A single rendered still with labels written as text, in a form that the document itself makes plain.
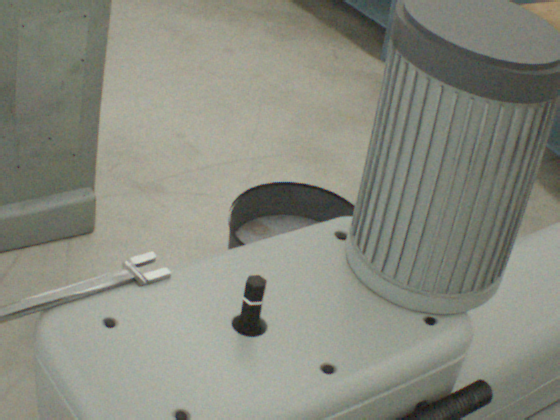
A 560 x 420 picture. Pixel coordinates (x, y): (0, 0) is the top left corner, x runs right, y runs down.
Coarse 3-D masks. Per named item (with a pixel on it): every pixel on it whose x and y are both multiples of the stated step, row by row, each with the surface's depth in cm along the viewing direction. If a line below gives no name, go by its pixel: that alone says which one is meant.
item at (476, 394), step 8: (472, 384) 113; (480, 384) 112; (488, 384) 112; (456, 392) 111; (464, 392) 111; (472, 392) 111; (480, 392) 111; (488, 392) 112; (424, 400) 109; (440, 400) 110; (448, 400) 110; (456, 400) 110; (464, 400) 110; (472, 400) 111; (480, 400) 111; (488, 400) 112; (416, 408) 109; (424, 408) 109; (432, 408) 108; (440, 408) 108; (448, 408) 108; (456, 408) 109; (464, 408) 110; (472, 408) 111; (408, 416) 107; (416, 416) 107; (424, 416) 107; (432, 416) 107; (440, 416) 108; (448, 416) 108; (456, 416) 109; (464, 416) 111
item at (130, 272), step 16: (144, 256) 109; (112, 272) 106; (128, 272) 106; (160, 272) 107; (64, 288) 102; (80, 288) 103; (96, 288) 103; (16, 304) 99; (32, 304) 99; (48, 304) 100; (0, 320) 96
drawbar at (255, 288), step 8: (248, 280) 100; (256, 280) 100; (264, 280) 100; (248, 288) 100; (256, 288) 100; (264, 288) 100; (248, 296) 100; (256, 296) 100; (248, 304) 101; (248, 312) 101; (256, 312) 102; (240, 320) 103; (248, 320) 102; (256, 320) 102; (240, 328) 103; (248, 328) 103; (256, 328) 103
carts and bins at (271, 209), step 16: (256, 192) 353; (272, 192) 357; (288, 192) 359; (304, 192) 359; (320, 192) 357; (240, 208) 349; (256, 208) 357; (272, 208) 361; (288, 208) 362; (304, 208) 362; (320, 208) 360; (336, 208) 357; (352, 208) 352; (240, 224) 354; (256, 224) 355; (272, 224) 356; (288, 224) 358; (304, 224) 359; (240, 240) 346; (256, 240) 348
